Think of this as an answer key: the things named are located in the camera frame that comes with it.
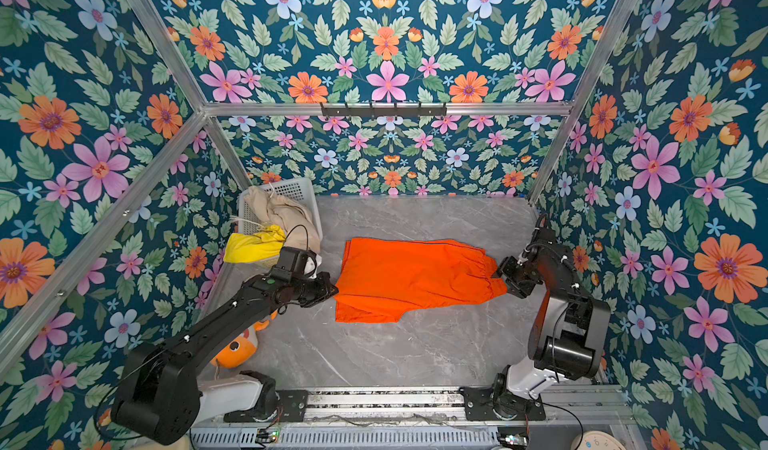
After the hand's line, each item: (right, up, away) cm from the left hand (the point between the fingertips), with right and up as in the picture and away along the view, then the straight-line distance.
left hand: (343, 283), depth 82 cm
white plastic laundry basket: (-25, +30, +32) cm, 50 cm away
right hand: (+47, 0, +6) cm, 47 cm away
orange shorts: (+9, -1, +14) cm, 17 cm away
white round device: (+61, -33, -16) cm, 71 cm away
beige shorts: (-27, +21, +19) cm, 39 cm away
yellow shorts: (-33, +9, +8) cm, 35 cm away
